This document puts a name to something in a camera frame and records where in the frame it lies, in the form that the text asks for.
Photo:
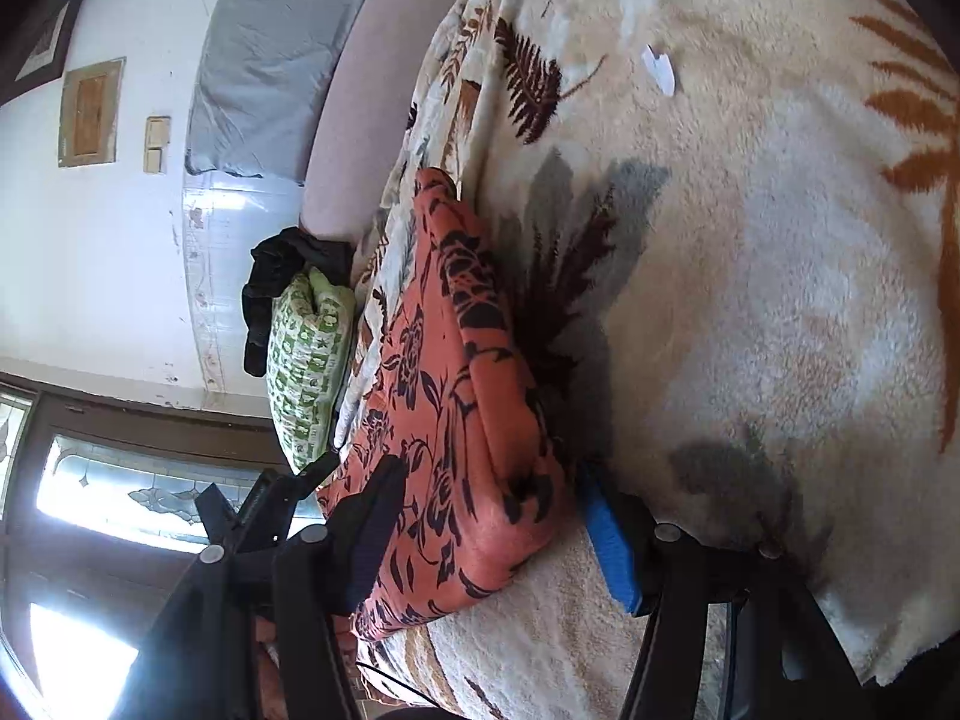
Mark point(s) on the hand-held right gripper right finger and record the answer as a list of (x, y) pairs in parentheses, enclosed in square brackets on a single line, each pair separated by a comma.
[(611, 547)]

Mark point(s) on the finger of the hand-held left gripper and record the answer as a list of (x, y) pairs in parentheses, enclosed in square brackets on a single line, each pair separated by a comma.
[(270, 502)]

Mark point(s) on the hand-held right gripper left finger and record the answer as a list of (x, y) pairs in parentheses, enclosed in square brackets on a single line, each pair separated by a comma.
[(371, 532)]

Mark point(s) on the orange floral garment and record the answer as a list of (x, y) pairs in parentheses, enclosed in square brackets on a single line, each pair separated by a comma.
[(450, 360)]

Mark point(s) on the wooden door with stained glass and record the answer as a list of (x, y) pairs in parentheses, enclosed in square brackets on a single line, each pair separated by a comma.
[(150, 424)]

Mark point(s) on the green checkered pillow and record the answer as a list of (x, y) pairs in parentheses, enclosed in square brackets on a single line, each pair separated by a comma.
[(307, 360)]

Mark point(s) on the black garment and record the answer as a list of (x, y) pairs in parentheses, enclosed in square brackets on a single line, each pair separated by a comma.
[(262, 285)]

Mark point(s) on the leaf print fleece blanket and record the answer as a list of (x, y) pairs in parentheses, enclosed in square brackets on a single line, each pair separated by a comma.
[(750, 240)]

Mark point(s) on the pink sofa cushion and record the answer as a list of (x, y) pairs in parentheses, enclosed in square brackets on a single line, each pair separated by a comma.
[(360, 127)]

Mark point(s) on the grey blue pillow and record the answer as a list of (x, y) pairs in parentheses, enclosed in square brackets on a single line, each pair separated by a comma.
[(262, 67)]

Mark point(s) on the white paper scrap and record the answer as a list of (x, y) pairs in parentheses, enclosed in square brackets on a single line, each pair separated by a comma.
[(660, 69)]

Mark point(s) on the small cream wall switch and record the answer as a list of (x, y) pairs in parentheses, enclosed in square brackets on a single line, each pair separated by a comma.
[(155, 160)]

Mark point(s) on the wide cream wall switch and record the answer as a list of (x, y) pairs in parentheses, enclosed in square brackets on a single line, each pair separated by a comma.
[(158, 131)]

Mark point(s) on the framed wall plaque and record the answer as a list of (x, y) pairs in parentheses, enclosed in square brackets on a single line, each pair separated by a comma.
[(91, 111)]

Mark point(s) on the dark framed wall picture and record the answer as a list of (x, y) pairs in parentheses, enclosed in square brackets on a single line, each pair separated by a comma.
[(45, 45)]

